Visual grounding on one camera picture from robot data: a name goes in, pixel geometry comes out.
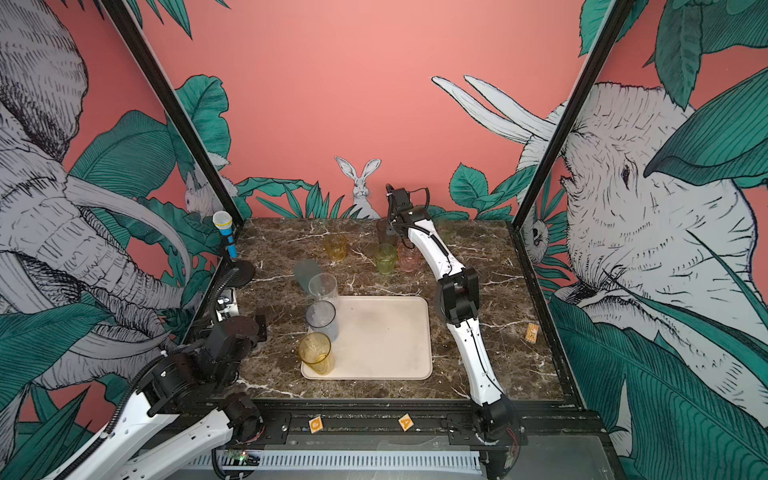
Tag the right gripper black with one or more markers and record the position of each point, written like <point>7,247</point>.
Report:
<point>393,220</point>

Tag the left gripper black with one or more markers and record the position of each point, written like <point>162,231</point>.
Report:
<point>260,319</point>

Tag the dark brown plastic glass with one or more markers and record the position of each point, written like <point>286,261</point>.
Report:
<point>385,232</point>

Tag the amber plastic glass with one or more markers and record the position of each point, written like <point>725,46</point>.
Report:
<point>315,351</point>

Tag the blue grey plastic glass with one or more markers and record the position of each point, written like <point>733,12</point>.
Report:
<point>321,318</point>

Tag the clear plastic glass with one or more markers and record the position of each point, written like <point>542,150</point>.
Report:
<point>324,287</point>

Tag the teal frosted glass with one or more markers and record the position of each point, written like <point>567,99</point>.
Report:
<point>304,271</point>

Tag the beige square tray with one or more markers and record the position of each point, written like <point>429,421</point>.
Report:
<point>380,338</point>

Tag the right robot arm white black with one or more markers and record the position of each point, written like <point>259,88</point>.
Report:
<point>458,303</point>

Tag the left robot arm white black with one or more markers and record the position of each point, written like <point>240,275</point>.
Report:
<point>172,413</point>

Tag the green plastic glass short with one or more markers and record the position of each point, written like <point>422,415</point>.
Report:
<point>385,258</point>

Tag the pink plastic glass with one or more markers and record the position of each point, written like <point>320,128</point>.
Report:
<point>409,258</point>

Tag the yellow plastic glass front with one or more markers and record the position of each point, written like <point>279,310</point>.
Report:
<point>336,247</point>

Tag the toy microphone on stand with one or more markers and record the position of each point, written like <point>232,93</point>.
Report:
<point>238,272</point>

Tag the small wooden block right edge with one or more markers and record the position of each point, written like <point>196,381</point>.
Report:
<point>531,334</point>

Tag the black front rail base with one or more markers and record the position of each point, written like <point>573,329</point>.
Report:
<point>453,419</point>

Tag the right black frame post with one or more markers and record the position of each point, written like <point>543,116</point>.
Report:
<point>610,29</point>

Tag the black frame post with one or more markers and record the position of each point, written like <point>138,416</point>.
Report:
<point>610,29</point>
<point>122,18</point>

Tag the left black frame post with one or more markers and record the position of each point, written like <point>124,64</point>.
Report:
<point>122,18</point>

